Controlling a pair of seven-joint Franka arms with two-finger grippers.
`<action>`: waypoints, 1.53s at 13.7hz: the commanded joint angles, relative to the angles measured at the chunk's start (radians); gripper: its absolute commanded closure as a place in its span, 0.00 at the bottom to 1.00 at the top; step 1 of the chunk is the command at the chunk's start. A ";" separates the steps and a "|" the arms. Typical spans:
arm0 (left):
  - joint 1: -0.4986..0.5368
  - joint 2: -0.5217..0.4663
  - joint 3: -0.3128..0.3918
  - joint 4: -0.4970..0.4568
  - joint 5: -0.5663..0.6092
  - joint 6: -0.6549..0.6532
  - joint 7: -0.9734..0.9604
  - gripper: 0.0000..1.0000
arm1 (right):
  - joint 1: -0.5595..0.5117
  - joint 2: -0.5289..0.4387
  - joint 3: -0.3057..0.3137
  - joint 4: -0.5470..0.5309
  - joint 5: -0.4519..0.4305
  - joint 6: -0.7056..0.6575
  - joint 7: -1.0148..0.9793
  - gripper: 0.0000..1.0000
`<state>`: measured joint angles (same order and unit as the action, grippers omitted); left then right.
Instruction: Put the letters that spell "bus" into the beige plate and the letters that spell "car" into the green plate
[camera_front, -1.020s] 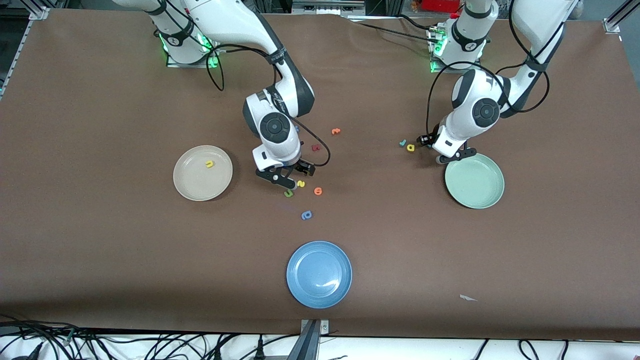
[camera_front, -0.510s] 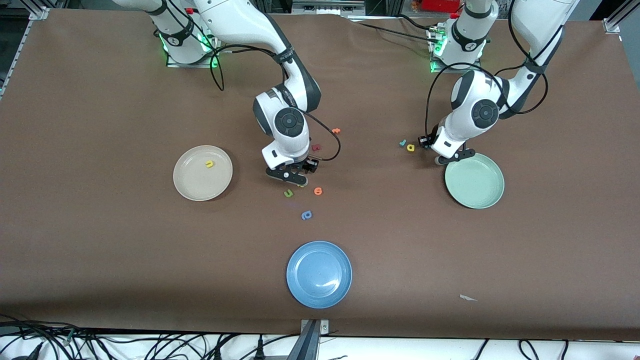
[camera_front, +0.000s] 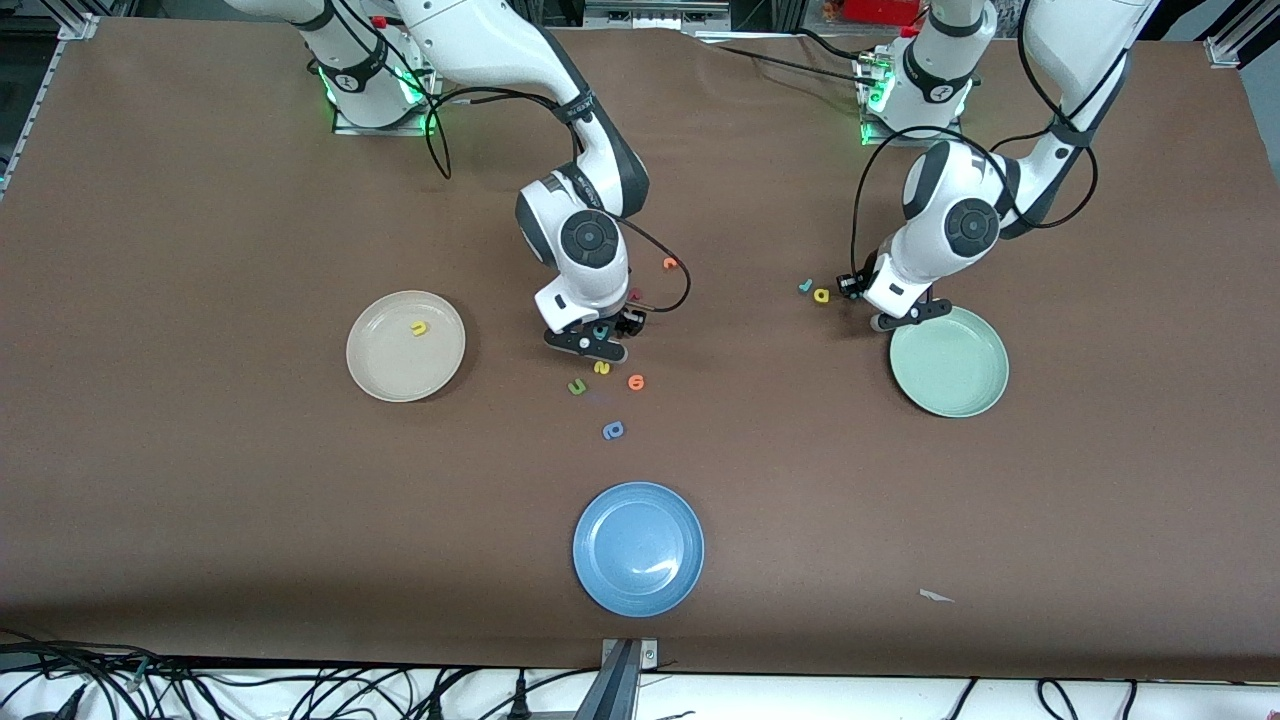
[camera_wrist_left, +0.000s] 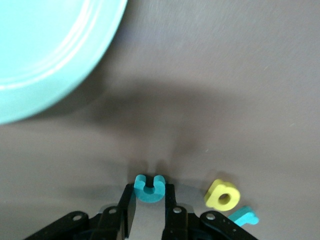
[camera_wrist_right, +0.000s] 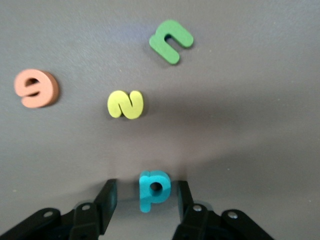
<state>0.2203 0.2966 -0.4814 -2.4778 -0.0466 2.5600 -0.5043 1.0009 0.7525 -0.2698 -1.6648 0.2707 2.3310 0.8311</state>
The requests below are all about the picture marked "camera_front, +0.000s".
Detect pale green plate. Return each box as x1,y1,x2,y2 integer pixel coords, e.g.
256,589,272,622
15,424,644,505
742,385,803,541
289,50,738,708
889,306,1010,418

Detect beige brown plate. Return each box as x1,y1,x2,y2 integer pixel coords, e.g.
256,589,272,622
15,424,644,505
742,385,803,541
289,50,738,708
346,290,467,403

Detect blue plate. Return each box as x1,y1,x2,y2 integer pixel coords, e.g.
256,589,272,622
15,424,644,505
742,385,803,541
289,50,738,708
572,481,706,618

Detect red box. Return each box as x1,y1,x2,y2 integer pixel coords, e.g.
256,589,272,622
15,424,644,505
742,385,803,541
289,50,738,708
843,0,923,27

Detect brown table cover sheet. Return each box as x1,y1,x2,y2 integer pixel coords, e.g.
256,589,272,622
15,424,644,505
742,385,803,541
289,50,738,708
0,15,1280,683

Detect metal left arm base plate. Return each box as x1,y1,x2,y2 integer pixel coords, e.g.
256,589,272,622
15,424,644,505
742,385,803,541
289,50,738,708
858,55,966,149

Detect black cable on table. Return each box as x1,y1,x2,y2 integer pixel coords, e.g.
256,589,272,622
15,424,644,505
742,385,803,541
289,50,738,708
795,27,906,59
700,38,873,81

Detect grey metal frame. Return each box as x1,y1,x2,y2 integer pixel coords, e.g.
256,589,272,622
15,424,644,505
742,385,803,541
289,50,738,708
583,0,733,33

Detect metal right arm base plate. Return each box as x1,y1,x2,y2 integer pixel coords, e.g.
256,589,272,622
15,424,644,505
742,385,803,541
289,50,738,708
333,45,443,136

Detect dark camera mount pole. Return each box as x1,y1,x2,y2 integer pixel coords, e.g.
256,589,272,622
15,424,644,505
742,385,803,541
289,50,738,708
575,640,641,720

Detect aluminium frame profile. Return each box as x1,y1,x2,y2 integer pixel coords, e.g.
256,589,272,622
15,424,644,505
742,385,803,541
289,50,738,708
1205,0,1280,69
0,12,101,196

